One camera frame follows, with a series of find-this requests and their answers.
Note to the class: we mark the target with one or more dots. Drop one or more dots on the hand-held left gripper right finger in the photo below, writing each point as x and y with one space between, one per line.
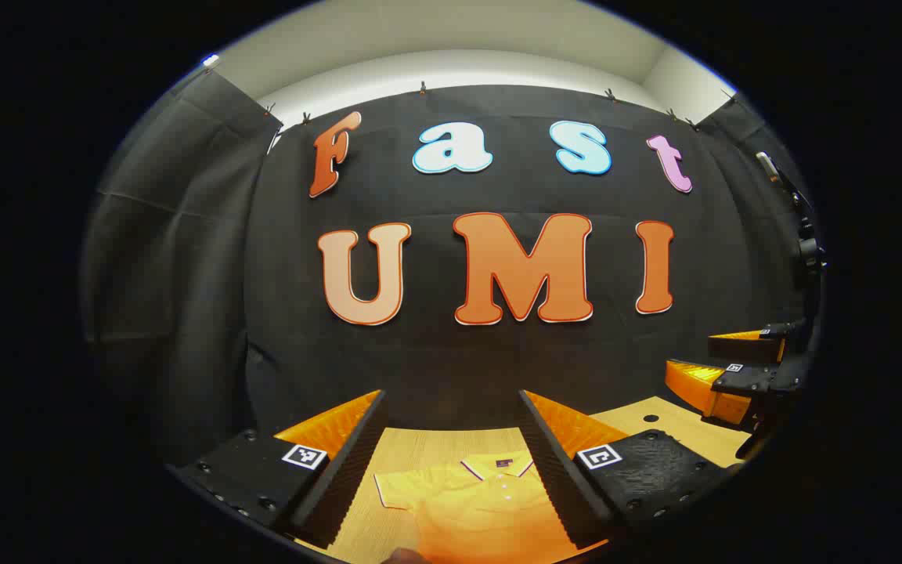
557 470

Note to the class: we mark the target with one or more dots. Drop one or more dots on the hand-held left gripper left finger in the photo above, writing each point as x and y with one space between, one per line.
349 462

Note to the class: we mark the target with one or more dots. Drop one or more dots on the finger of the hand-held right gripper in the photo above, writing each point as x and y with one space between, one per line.
701 388
748 348

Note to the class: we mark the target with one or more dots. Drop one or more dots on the orange T-shirt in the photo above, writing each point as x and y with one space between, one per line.
482 509

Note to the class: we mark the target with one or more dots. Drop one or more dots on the small bright lamp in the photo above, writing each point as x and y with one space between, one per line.
211 60

